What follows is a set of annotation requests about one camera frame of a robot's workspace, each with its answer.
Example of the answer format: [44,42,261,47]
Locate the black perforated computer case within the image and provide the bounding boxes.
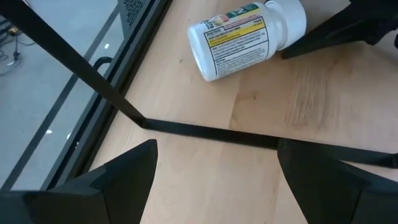
[117,0,156,32]

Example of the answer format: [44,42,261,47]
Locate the black metal table frame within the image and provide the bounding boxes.
[40,0,174,191]

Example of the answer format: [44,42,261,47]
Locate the white bottle yellow label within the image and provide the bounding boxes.
[186,0,308,82]

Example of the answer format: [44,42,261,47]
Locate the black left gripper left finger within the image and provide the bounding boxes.
[24,139,159,224]

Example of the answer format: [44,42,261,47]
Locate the black cable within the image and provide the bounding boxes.
[92,55,114,75]

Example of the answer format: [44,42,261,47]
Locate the wooden shelf black metal legs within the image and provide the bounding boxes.
[0,0,398,169]

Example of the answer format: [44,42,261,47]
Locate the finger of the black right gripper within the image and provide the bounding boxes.
[281,9,374,59]

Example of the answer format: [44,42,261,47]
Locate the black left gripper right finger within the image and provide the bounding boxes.
[277,138,398,224]

